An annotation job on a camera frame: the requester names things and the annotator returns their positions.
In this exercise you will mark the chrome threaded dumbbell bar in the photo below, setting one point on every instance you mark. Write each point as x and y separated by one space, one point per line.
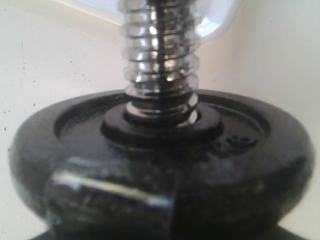
161 41

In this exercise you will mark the black weight plate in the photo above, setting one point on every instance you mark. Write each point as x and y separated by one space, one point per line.
93 174

